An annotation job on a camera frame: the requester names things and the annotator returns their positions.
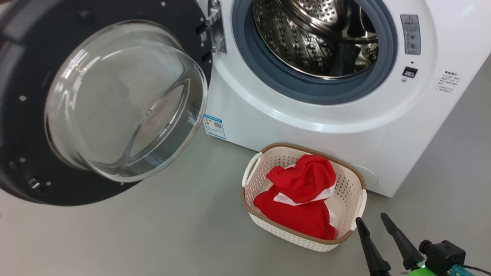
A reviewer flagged cream perforated basket brown rim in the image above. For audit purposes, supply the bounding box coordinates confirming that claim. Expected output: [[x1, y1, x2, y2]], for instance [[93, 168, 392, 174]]
[[241, 143, 368, 253]]

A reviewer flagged black round glass washer door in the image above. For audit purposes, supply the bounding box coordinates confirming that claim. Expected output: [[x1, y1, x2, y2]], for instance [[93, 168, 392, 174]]
[[0, 0, 214, 207]]

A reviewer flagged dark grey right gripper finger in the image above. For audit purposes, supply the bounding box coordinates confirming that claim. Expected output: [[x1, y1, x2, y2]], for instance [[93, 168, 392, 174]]
[[355, 217, 392, 276], [380, 213, 425, 271]]

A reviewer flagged white front-load washing machine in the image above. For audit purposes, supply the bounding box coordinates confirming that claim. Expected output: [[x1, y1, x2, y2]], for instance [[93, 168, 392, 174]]
[[199, 0, 491, 198]]

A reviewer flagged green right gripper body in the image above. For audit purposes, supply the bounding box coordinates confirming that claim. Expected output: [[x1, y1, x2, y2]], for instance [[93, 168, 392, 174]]
[[401, 264, 442, 276]]

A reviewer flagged blue energy label sticker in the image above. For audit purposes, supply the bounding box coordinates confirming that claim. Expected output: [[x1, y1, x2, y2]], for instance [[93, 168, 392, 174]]
[[203, 113, 226, 140]]

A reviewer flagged grey warning sticker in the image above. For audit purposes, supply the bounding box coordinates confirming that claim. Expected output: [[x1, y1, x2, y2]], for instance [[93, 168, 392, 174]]
[[400, 14, 422, 56]]

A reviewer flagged red garment with white trim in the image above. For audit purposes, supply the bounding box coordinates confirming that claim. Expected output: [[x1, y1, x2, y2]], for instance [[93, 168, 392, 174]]
[[253, 154, 338, 241]]

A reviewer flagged thin black cable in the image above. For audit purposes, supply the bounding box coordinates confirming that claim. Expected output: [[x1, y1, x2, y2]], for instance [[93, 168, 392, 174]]
[[460, 264, 491, 275]]

